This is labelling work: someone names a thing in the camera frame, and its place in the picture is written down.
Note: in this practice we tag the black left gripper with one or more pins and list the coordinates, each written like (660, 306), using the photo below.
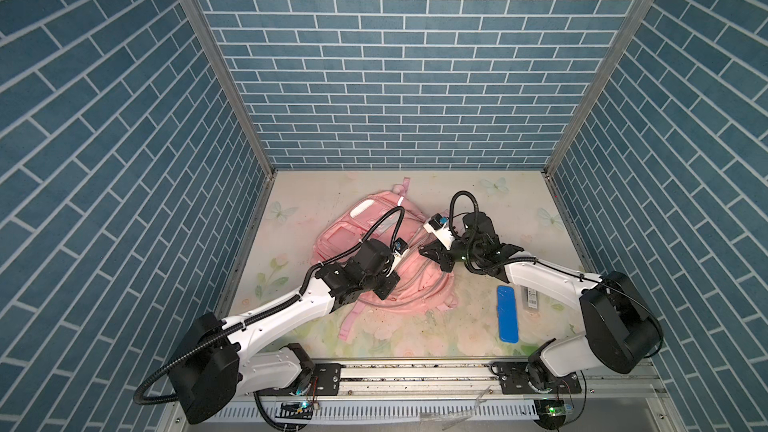
(393, 281)

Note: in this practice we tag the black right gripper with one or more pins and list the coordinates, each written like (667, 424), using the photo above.
(442, 256)

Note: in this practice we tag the pink student backpack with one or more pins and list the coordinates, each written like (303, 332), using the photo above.
(385, 216)

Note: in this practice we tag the blue pencil case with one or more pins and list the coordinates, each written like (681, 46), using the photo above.
(508, 326)

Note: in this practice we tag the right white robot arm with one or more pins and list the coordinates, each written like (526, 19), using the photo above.
(619, 329)

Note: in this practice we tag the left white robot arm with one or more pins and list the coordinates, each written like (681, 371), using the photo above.
(220, 359)

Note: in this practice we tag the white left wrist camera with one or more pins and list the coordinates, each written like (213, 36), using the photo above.
(400, 250)

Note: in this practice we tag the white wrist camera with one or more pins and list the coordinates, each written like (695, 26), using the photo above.
(400, 250)
(438, 226)

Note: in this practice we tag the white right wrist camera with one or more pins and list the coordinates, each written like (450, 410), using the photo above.
(438, 226)

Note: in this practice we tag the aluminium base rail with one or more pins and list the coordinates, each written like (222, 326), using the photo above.
(453, 393)

